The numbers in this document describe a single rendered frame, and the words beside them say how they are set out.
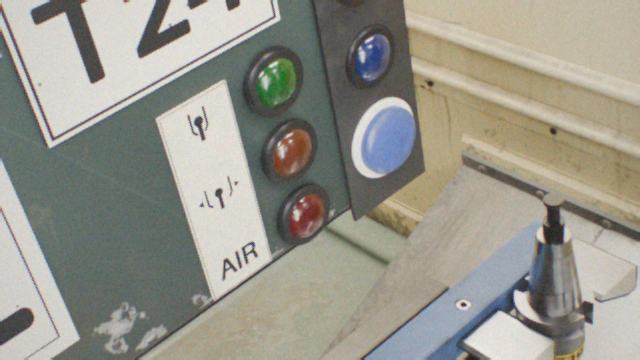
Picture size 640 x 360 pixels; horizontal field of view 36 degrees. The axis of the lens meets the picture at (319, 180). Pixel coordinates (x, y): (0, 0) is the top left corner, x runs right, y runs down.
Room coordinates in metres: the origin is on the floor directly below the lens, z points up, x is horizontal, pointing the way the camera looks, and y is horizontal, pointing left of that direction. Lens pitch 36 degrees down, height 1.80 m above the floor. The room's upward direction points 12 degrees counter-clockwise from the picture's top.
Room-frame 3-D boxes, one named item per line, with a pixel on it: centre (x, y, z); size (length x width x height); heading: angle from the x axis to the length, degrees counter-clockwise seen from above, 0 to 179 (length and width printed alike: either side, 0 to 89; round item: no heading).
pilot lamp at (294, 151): (0.32, 0.01, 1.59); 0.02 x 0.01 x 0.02; 125
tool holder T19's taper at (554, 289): (0.57, -0.17, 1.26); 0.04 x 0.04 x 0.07
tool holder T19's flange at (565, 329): (0.57, -0.17, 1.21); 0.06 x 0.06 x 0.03
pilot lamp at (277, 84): (0.32, 0.01, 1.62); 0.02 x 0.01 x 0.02; 125
